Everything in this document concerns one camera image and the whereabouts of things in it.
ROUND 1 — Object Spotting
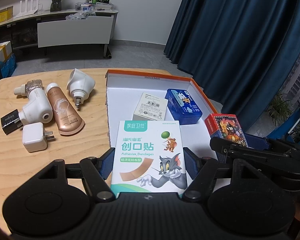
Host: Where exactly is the blue dental floss box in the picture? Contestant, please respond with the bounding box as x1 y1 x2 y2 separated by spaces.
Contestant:
165 89 202 125

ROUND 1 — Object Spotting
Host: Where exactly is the white TV cabinet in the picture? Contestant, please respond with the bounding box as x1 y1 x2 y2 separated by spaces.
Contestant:
0 9 118 59

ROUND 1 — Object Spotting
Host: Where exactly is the white grey product box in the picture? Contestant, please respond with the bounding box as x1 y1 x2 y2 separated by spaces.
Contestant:
133 92 168 121

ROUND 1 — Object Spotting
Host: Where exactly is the red playing cards box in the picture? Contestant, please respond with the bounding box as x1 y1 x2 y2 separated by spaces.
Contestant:
204 113 248 147

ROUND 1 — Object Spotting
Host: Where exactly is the white USB charger cube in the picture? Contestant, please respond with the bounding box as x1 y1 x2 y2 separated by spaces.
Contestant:
22 122 55 153

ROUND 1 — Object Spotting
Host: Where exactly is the dark blue curtain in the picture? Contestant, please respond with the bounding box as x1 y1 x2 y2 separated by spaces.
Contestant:
164 0 300 131

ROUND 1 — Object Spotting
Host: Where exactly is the bronze cosmetic tube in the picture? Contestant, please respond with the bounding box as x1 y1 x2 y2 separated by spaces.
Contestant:
46 83 85 136

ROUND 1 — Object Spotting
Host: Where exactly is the black small charger box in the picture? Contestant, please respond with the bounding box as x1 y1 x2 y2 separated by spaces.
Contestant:
0 109 23 135

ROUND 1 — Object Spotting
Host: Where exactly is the orange white shallow box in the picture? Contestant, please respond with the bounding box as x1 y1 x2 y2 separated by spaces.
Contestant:
104 69 222 160

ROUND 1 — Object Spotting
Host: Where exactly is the adhesive bandages box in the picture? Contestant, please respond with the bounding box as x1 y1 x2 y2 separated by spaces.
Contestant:
110 120 188 196

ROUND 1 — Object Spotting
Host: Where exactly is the white wifi router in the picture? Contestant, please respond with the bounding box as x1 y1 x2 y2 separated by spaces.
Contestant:
15 0 39 18

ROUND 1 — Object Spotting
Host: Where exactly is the white cone plug device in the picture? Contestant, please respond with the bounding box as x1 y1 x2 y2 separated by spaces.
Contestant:
66 69 95 109

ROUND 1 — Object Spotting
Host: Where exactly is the blue floor bag with boxes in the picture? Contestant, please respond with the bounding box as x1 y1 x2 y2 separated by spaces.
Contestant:
0 41 17 78

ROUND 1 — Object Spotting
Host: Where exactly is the yellow cardboard box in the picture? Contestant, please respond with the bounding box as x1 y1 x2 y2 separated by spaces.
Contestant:
0 6 13 23

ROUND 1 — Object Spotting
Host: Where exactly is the white mosquito repellent plug heater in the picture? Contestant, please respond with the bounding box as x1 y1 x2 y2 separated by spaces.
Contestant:
14 80 53 125

